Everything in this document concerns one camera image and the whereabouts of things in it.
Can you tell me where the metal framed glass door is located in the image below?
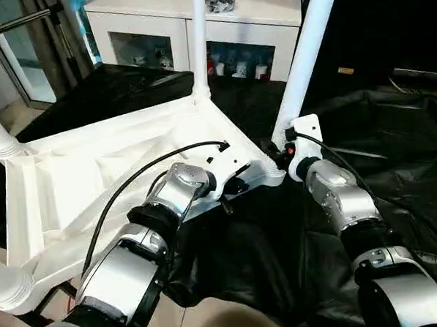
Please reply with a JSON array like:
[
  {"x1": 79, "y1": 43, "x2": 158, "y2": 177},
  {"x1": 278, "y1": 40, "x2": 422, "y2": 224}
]
[{"x1": 0, "y1": 0, "x2": 103, "y2": 109}]

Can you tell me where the white glass door cabinet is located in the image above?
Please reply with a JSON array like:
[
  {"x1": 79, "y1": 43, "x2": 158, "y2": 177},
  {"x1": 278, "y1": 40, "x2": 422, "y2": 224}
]
[{"x1": 83, "y1": 0, "x2": 307, "y2": 94}]

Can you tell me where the white plastic table top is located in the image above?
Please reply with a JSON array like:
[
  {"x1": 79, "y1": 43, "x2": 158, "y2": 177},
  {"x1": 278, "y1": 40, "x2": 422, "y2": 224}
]
[{"x1": 0, "y1": 89, "x2": 293, "y2": 317}]

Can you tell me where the dark cabinet with gold label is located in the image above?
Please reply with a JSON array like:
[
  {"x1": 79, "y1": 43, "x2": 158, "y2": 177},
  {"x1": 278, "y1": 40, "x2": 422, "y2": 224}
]
[{"x1": 293, "y1": 0, "x2": 399, "y2": 94}]

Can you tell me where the blue white patterned jar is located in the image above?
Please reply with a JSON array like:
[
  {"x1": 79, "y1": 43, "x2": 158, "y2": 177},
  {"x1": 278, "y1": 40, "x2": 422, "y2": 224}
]
[{"x1": 204, "y1": 0, "x2": 238, "y2": 15}]

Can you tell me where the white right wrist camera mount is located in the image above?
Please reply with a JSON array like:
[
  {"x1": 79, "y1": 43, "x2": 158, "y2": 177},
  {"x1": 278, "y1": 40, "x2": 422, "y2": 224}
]
[{"x1": 283, "y1": 113, "x2": 326, "y2": 184}]

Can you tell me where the red bottle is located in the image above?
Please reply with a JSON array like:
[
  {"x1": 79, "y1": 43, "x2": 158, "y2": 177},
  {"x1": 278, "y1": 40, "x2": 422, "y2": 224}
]
[{"x1": 205, "y1": 50, "x2": 217, "y2": 78}]

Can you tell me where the black mat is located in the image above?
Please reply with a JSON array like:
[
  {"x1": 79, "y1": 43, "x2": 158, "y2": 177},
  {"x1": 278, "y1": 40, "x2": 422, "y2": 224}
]
[{"x1": 0, "y1": 45, "x2": 437, "y2": 327}]

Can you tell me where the black metal table frame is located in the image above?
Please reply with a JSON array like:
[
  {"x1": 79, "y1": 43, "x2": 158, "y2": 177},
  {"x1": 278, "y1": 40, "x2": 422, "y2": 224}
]
[{"x1": 15, "y1": 280, "x2": 81, "y2": 327}]

